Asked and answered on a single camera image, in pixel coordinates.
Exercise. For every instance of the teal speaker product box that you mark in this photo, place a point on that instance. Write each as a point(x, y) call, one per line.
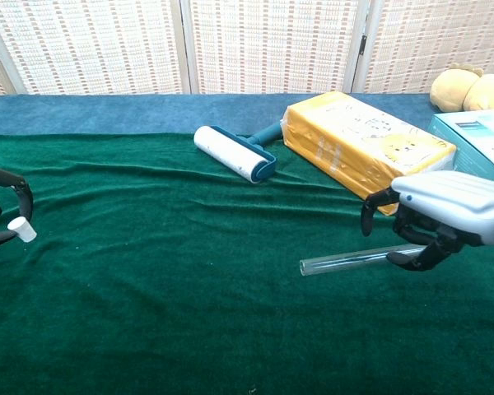
point(465, 144)

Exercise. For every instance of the dark green velvet cloth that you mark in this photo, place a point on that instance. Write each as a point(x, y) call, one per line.
point(189, 288)

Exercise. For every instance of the glass test tube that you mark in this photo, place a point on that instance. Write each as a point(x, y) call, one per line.
point(346, 260)

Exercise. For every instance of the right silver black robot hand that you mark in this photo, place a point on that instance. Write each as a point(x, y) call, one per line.
point(453, 201)

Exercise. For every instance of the small white cap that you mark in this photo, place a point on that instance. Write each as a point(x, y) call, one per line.
point(22, 230)

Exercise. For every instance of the teal white lint roller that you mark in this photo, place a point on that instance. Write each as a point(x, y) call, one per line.
point(230, 154)

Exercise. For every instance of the yellow plush toy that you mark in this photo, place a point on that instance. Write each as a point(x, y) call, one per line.
point(453, 90)

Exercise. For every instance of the blue table cover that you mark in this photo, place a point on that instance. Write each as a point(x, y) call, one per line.
point(107, 113)

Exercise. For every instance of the yellow cat tissue pack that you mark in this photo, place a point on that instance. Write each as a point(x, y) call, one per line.
point(354, 140)

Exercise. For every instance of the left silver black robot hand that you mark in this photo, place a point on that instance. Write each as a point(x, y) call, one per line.
point(8, 181)

